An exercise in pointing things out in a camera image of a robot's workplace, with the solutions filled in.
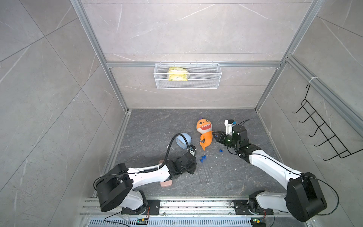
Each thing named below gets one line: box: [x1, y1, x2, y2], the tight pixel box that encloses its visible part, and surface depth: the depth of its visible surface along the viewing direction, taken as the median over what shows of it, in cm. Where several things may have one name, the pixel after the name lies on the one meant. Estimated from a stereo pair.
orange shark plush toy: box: [196, 117, 215, 151], surface depth 100 cm
